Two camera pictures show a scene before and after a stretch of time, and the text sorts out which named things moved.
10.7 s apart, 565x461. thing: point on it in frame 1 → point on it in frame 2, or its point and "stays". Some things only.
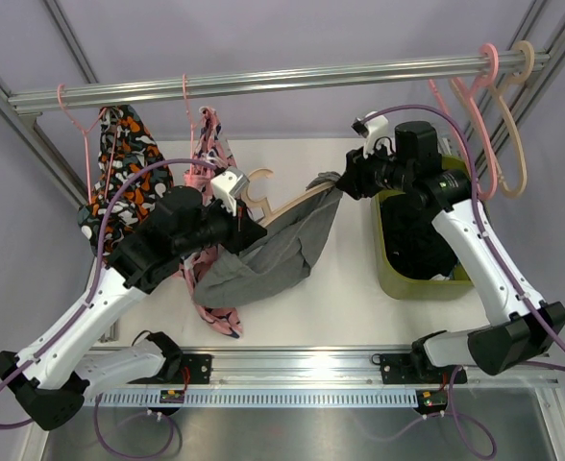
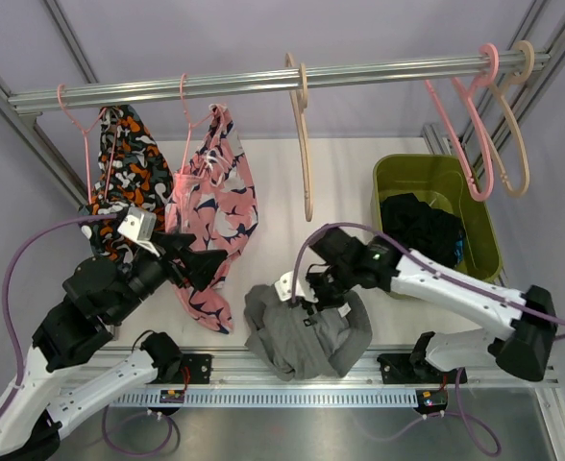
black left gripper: x=243 y=230 → x=200 y=264
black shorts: x=413 y=247 stays
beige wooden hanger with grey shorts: x=272 y=216 → x=298 y=82
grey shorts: x=278 y=257 → x=303 y=342
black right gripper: x=356 y=178 → x=323 y=303
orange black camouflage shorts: x=126 y=145 stays
